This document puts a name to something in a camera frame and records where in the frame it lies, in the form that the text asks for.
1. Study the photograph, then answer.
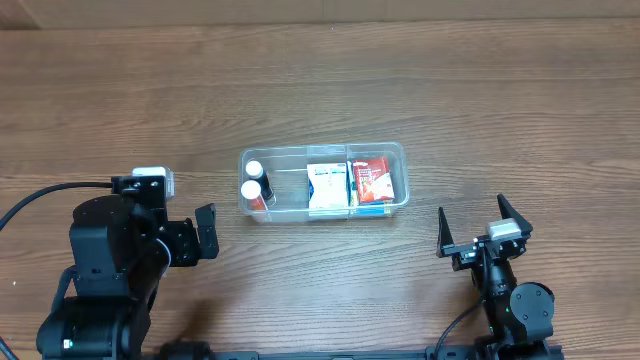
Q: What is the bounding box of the blue Vicks VapoDrops packet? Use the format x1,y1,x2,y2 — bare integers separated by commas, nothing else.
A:
347,160,394,215

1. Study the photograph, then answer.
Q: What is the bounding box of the red sachet packet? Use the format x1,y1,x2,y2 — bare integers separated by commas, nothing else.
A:
352,157,395,204

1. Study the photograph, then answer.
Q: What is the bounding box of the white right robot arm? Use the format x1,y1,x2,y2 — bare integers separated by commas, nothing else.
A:
429,194,564,359

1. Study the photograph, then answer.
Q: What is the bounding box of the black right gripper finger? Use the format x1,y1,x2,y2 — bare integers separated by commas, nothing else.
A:
497,193,533,235
436,207,455,258

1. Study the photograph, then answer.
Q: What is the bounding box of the white bandage box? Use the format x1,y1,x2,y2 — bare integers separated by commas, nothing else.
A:
307,163,349,217

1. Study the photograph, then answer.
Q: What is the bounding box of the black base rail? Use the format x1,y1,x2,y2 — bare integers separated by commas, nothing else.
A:
159,339,566,360

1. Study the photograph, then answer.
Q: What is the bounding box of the orange tube white cap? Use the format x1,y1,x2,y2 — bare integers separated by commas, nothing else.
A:
240,180,268,211

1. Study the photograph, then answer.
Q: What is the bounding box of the clear plastic container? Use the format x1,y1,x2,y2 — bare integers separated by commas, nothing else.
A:
238,142,410,223

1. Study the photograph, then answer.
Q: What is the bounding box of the dark bottle white cap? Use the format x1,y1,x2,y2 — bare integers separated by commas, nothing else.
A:
245,160,275,201

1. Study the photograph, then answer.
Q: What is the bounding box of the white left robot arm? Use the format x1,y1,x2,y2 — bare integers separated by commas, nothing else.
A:
36,195,219,359

